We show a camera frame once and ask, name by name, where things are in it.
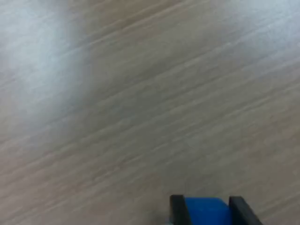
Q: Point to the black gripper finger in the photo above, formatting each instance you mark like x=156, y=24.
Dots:
x=179, y=211
x=243, y=213

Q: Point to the blue cube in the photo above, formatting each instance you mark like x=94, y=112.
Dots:
x=207, y=212

